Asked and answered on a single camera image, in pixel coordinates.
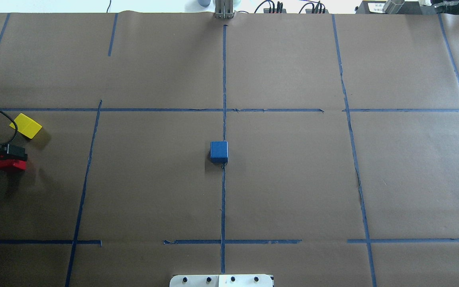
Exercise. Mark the red wooden block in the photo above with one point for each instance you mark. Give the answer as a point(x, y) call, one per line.
point(13, 165)

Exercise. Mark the blue wooden block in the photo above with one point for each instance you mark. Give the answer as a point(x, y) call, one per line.
point(219, 152)

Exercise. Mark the yellow wooden block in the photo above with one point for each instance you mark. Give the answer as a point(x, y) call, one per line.
point(26, 126)

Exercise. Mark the black power strip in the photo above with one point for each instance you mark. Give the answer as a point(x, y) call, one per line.
point(317, 7)
point(276, 7)

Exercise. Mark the white pedestal column base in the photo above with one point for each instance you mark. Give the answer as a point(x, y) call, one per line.
point(222, 280)

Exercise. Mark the aluminium frame post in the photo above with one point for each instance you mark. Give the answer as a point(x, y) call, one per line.
point(224, 9)

